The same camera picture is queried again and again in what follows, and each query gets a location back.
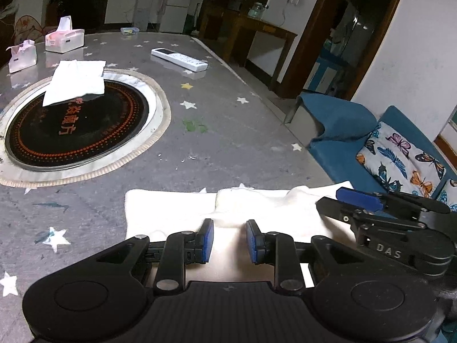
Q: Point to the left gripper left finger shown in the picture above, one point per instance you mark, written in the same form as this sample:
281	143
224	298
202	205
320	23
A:
204	241

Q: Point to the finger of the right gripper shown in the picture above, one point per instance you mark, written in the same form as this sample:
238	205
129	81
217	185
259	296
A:
368	202

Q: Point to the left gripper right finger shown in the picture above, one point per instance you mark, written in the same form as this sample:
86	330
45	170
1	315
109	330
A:
256	242

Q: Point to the white cloth garment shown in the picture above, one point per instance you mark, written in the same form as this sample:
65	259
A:
158	214

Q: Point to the butterfly print cushion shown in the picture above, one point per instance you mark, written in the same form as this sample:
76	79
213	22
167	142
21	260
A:
398	165

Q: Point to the blue sofa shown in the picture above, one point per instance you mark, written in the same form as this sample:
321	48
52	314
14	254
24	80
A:
344	126

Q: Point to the white remote control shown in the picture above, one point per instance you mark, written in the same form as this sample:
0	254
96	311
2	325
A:
179	59

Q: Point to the round black induction cooktop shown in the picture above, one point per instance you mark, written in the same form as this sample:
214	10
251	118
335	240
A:
81	138

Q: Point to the white paper tissue sheet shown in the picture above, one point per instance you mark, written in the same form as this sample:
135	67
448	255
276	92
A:
75	78

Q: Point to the wooden side table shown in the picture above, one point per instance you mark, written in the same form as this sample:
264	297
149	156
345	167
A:
241	36

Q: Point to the pink tissue box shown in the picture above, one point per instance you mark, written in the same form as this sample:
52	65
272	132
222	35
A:
65	38

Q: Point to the water dispenser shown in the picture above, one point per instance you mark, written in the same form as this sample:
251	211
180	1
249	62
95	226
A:
141	14

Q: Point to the white refrigerator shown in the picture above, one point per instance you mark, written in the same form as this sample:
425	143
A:
172	16

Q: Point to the small pink tissue pack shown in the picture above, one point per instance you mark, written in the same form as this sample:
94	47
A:
22	56

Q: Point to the floral bedding bundle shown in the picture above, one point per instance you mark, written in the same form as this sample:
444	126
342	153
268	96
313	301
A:
27	27

